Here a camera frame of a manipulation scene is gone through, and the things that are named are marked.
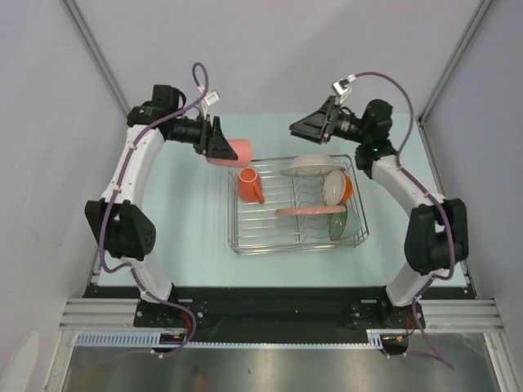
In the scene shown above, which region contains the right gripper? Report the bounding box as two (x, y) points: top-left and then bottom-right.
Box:
(289, 96), (369, 145)

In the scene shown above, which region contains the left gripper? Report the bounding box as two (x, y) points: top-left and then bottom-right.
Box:
(168, 114), (238, 161)

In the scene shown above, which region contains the pink plastic cup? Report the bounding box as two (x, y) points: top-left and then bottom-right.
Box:
(206, 139), (253, 168)

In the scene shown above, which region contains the white deep plate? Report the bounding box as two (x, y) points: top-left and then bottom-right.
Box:
(279, 154), (346, 177)

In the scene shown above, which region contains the orange mug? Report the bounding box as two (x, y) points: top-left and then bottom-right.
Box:
(237, 167), (265, 204)

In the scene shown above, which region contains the orange white bowl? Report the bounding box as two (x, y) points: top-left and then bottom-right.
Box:
(323, 170), (354, 206)

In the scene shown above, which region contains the pink cream floral plate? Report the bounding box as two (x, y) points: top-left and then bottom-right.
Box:
(275, 205), (346, 216)

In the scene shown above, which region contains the light green bowl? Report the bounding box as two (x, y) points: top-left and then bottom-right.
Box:
(329, 207), (361, 241)

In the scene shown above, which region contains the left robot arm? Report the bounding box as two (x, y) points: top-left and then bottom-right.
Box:
(84, 85), (240, 327)

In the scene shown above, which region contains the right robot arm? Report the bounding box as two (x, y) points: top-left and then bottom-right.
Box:
(289, 96), (469, 327)

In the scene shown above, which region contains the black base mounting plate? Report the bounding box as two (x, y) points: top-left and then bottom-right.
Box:
(83, 285), (472, 345)

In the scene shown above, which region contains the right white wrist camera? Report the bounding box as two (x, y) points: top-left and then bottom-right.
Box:
(332, 74), (355, 105)

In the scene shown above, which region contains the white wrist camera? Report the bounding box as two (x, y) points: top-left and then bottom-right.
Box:
(203, 90), (221, 106)
(332, 74), (355, 105)

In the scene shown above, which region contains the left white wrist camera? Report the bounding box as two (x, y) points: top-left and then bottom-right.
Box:
(203, 90), (221, 106)

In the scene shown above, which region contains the metal wire dish rack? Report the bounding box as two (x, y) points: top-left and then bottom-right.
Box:
(228, 154), (369, 255)

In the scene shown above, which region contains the white cable duct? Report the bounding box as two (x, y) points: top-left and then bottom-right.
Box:
(76, 332), (160, 347)

